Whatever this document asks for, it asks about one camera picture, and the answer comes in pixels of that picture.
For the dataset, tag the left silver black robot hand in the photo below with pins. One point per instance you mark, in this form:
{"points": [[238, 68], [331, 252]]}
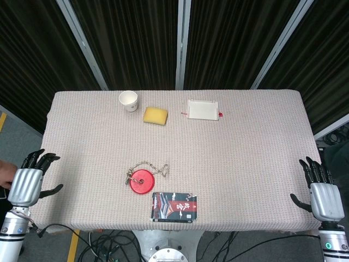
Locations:
{"points": [[26, 183]]}

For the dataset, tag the bare person hand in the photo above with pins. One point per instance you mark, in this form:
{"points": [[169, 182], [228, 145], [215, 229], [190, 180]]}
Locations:
{"points": [[6, 173]]}

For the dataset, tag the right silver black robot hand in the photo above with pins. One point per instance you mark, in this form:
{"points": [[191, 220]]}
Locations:
{"points": [[325, 199]]}

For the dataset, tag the red disc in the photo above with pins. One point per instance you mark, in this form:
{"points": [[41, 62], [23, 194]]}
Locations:
{"points": [[144, 188]]}

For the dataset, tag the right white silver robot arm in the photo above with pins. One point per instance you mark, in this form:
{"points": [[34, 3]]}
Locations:
{"points": [[335, 243]]}

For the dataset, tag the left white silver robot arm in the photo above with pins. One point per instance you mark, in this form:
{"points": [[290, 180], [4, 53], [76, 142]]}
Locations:
{"points": [[11, 232]]}

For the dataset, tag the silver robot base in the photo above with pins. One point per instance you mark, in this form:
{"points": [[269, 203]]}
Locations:
{"points": [[166, 245]]}

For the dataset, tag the beige woven tablecloth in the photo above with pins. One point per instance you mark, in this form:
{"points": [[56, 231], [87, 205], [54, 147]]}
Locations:
{"points": [[218, 163]]}

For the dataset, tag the dark ribbed partition panel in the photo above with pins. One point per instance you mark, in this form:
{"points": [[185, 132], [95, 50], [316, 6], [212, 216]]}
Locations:
{"points": [[32, 60], [234, 41], [327, 68], [131, 41]]}

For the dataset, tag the white paper cup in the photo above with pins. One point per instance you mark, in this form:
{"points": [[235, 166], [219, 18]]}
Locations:
{"points": [[128, 98]]}

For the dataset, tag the yellow sponge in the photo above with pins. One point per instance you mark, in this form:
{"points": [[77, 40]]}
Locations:
{"points": [[155, 116]]}

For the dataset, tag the dark postcard box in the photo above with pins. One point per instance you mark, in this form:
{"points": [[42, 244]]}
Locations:
{"points": [[174, 207]]}

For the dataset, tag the white plastic tray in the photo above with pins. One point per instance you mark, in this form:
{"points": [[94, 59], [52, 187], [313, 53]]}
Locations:
{"points": [[203, 110]]}

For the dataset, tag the aluminium partition post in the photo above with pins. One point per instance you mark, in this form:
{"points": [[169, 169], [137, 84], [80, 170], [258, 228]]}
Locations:
{"points": [[280, 46], [332, 127], [182, 43], [81, 43]]}

